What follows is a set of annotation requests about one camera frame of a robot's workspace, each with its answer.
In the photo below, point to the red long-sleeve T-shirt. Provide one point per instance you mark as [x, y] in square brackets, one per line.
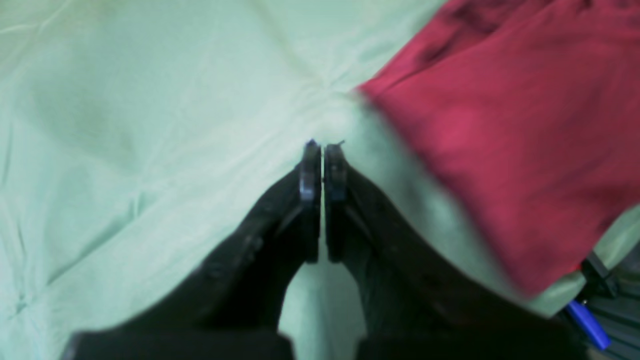
[527, 111]

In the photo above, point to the green table cloth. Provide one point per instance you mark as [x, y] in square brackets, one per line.
[136, 135]

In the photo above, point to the blue handled clamp top centre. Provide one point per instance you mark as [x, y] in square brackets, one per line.
[599, 282]

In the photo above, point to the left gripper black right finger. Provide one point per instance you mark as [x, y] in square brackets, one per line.
[418, 306]

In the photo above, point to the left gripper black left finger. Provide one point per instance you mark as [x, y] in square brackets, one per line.
[229, 307]

